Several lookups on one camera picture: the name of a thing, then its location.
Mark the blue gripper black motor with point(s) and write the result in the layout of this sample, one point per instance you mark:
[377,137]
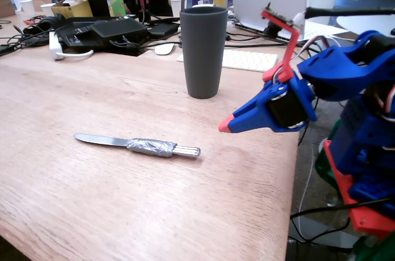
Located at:
[285,109]

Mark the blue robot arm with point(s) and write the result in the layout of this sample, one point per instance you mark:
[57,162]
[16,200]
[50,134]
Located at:
[339,69]

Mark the white keyboard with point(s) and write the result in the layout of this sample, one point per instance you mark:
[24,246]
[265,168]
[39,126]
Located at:
[247,60]

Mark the dark gray tall cup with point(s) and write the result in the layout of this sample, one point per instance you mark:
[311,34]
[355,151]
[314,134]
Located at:
[200,57]

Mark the white computer mouse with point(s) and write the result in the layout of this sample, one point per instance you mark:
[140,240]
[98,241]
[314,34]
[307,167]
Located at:
[164,49]

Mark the yellow drink can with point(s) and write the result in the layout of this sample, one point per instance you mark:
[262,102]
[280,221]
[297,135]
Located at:
[220,1]

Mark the black external drive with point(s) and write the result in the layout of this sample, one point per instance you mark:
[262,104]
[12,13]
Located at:
[163,29]

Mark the white paper cup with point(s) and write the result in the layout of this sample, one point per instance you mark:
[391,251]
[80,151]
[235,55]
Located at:
[27,8]
[47,10]
[175,8]

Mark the white round table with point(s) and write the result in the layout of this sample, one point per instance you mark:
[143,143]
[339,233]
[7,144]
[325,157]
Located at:
[364,25]

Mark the black dock box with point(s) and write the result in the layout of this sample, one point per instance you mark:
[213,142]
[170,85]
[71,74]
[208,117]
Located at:
[117,29]

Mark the green table clamp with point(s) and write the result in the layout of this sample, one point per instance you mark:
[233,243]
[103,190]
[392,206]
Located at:
[379,251]

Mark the black flat electronic device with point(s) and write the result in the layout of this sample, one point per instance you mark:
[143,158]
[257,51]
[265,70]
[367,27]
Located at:
[74,39]

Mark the yellow cardboard box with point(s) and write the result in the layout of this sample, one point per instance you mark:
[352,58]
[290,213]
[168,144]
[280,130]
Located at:
[74,9]

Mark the black headphones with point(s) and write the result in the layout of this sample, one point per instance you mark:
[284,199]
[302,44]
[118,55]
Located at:
[46,23]

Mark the brown cardboard box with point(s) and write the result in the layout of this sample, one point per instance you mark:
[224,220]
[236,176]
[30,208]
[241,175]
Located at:
[6,5]

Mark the red camera mount bracket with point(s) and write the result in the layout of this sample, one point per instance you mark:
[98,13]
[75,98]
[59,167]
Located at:
[291,45]

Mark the small wrist camera board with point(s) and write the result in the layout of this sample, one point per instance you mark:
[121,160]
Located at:
[272,29]

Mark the red robot base plate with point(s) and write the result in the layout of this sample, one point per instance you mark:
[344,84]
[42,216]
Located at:
[370,222]

